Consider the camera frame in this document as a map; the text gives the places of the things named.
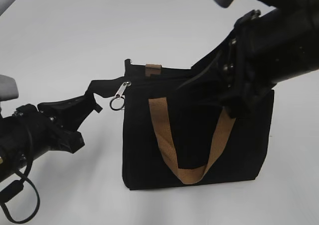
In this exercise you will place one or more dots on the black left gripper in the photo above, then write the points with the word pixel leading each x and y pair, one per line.
pixel 54 125

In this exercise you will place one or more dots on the silver zipper pull with ring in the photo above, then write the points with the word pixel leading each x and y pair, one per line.
pixel 119 95

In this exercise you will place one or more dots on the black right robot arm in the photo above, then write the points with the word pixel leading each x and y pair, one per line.
pixel 265 49

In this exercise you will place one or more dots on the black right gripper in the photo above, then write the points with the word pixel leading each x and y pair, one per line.
pixel 245 85

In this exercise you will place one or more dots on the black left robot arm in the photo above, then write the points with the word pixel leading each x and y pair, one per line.
pixel 15 143

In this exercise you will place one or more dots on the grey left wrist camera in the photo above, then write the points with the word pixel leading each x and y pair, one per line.
pixel 8 88

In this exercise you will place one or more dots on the black bag with tan handles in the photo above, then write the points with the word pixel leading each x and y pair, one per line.
pixel 176 134

